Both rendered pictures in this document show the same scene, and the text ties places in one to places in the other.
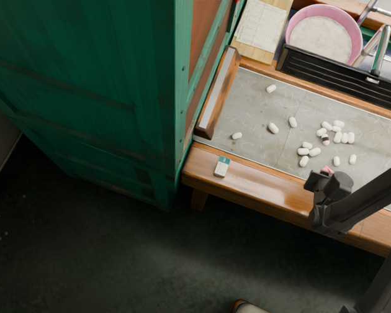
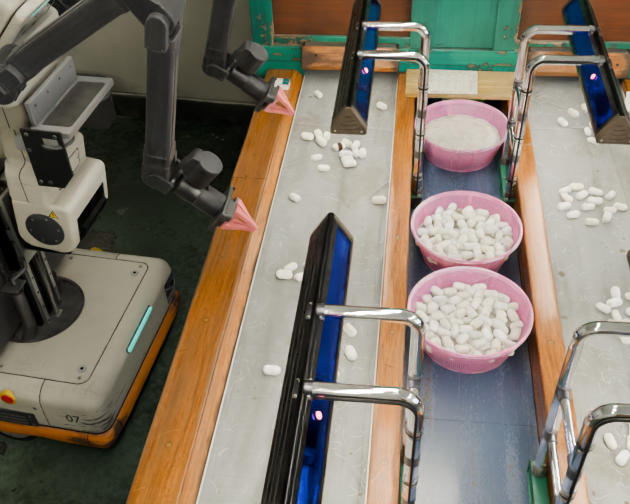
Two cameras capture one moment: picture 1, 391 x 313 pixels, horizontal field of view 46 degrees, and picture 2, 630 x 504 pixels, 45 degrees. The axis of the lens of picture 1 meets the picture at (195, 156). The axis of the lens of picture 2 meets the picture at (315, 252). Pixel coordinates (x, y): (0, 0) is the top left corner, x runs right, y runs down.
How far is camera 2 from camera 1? 2.22 m
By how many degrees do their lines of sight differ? 49
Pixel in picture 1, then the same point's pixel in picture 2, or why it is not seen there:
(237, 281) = not seen: hidden behind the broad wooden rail
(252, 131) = (328, 104)
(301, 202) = (258, 135)
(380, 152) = (342, 190)
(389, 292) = not seen: outside the picture
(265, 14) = (463, 82)
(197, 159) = (282, 73)
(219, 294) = (186, 297)
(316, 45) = (457, 132)
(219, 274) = not seen: hidden behind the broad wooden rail
